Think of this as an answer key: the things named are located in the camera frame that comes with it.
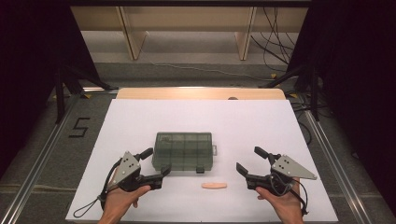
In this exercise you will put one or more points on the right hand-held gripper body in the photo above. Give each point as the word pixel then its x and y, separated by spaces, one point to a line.
pixel 288 168

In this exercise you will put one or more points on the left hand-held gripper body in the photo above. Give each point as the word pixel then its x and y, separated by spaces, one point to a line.
pixel 129 166

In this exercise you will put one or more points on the translucent green compartment box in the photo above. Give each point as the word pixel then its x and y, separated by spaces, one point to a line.
pixel 183 152

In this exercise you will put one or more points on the orange soft fishing lure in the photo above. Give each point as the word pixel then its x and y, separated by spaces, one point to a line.
pixel 214 185

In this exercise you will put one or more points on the person's left hand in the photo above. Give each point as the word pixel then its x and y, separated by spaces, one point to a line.
pixel 120 200

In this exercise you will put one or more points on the person's right hand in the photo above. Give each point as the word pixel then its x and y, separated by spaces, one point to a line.
pixel 286 203

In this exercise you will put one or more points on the white table mat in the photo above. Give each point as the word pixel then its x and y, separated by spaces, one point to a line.
pixel 193 118

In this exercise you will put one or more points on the light wooden table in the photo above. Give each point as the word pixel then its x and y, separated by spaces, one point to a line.
pixel 186 93

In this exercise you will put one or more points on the black metal stand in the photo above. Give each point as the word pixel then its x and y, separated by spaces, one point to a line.
pixel 59 93
pixel 314 93

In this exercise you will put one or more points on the black curtain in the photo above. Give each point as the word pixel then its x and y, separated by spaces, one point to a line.
pixel 28 62
pixel 358 77

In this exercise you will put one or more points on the black overhead bar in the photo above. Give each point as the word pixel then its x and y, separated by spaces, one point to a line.
pixel 186 3

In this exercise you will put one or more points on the metal floor rail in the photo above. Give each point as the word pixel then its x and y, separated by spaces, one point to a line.
pixel 336 168
pixel 37 168

